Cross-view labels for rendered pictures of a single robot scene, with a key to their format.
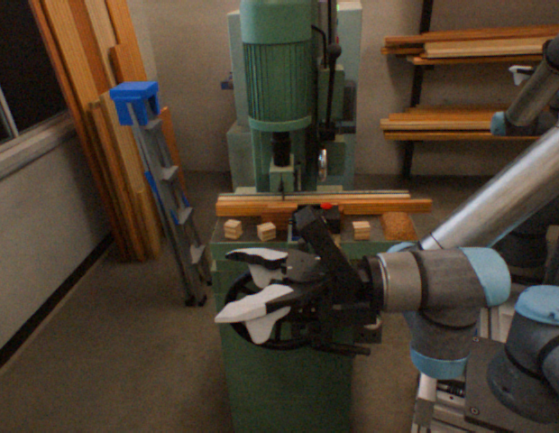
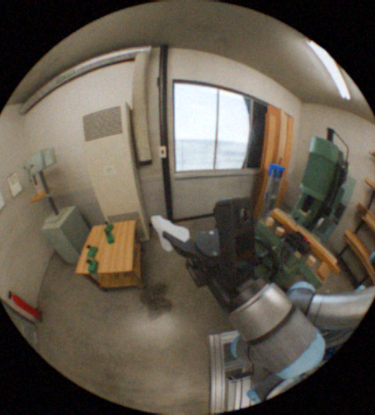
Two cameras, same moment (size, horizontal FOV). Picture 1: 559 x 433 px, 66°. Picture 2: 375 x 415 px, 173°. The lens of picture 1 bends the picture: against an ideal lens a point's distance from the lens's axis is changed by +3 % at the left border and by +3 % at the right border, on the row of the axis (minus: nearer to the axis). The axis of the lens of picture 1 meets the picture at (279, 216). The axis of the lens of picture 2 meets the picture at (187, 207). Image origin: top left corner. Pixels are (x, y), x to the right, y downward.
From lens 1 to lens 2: 0.40 m
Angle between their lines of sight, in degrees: 55
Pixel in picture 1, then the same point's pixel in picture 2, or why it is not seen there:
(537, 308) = not seen: hidden behind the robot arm
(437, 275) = (274, 344)
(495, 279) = (292, 372)
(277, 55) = (320, 160)
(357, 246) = (303, 266)
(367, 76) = (349, 212)
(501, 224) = (347, 324)
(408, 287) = (249, 329)
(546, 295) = not seen: hidden behind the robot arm
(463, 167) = (352, 266)
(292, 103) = (319, 184)
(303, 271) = (211, 240)
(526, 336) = not seen: hidden behind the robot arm
